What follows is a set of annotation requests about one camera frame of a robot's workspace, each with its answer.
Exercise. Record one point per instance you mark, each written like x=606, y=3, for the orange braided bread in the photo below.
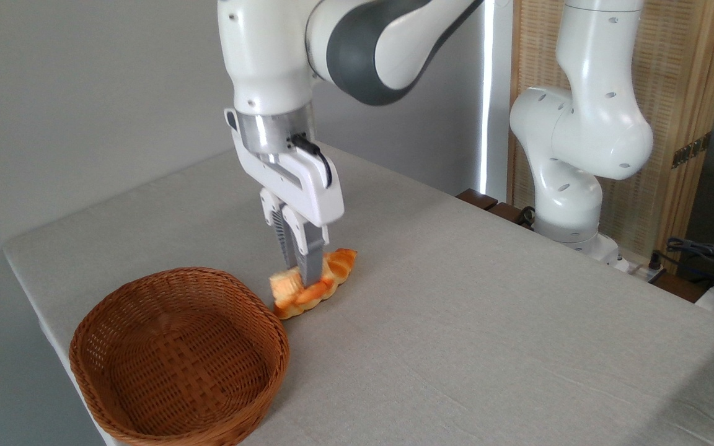
x=338, y=266

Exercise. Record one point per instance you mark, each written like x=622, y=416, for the brown wicker basket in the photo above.
x=177, y=359

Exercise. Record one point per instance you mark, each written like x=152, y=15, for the pale round bread roll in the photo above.
x=284, y=285

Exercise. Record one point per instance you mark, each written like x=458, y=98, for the brass screen hinge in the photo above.
x=691, y=150

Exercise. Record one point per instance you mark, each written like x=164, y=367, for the grey tablecloth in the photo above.
x=487, y=347

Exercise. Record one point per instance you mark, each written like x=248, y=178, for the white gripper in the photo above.
x=313, y=195

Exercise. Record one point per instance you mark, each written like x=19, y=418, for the dark brown wooden block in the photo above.
x=506, y=212
x=476, y=198

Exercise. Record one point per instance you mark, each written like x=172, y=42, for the white power strip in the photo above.
x=639, y=269

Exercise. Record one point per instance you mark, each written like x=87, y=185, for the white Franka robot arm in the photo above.
x=270, y=56

